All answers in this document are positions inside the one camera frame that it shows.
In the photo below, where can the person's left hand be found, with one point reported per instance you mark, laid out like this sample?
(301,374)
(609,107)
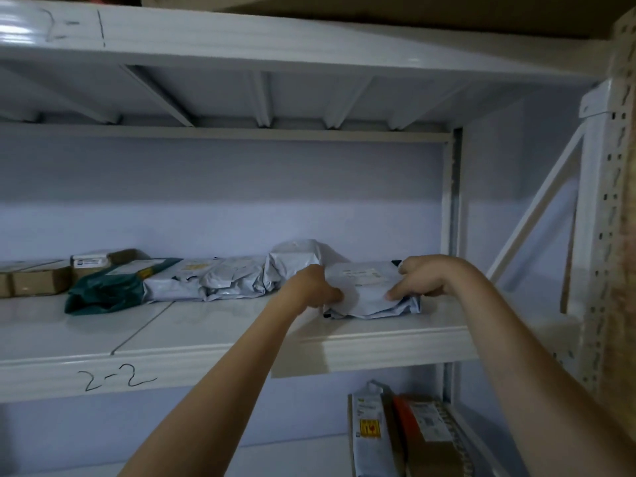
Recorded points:
(308,288)

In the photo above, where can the person's right hand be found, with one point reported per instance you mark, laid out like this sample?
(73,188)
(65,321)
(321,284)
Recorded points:
(432,275)

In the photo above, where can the person's left thumb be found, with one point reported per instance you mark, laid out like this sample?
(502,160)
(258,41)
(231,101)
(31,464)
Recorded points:
(334,296)

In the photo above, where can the person's right thumb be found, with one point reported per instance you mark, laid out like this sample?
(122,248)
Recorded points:
(400,292)

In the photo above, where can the grey mailer parcel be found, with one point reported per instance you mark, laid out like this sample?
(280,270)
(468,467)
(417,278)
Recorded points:
(365,288)

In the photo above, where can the person's left forearm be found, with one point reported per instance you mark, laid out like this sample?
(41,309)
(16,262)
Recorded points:
(218,392)

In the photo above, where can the person's right forearm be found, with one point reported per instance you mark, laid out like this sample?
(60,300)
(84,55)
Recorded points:
(521,372)

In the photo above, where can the bulky grey mailer bag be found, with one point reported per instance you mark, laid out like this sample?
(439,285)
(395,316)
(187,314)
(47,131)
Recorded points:
(290,260)

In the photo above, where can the orange parcel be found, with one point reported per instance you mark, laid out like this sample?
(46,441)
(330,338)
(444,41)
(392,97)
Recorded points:
(422,422)

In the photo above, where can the white metal shelf rack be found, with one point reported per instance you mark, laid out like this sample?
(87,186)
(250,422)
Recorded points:
(208,342)

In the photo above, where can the white parcel with yellow label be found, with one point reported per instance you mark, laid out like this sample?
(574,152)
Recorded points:
(367,432)

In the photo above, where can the taped brown cardboard box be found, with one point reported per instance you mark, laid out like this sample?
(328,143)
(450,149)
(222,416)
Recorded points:
(437,457)

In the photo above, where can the beige perforated rack upright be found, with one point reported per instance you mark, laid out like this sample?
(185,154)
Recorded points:
(613,218)

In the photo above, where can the green mailer bag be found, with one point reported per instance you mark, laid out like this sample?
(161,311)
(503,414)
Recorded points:
(107,288)

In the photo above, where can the brown box with white label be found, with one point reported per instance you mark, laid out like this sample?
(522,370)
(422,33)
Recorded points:
(92,265)

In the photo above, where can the small brown cardboard box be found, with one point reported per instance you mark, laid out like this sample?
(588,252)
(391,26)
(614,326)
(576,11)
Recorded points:
(5,283)

